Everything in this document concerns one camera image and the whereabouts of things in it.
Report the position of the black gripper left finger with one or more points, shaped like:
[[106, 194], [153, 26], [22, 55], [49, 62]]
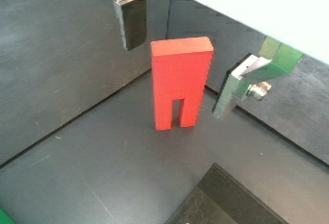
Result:
[[132, 14]]

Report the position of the green shape sorting board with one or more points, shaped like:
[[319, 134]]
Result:
[[4, 218]]

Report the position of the black curved holder stand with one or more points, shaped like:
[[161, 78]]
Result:
[[222, 201]]

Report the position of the silver green gripper right finger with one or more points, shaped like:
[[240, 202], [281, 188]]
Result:
[[247, 79]]

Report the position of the red double-square block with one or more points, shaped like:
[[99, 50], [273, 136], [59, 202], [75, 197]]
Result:
[[180, 69]]

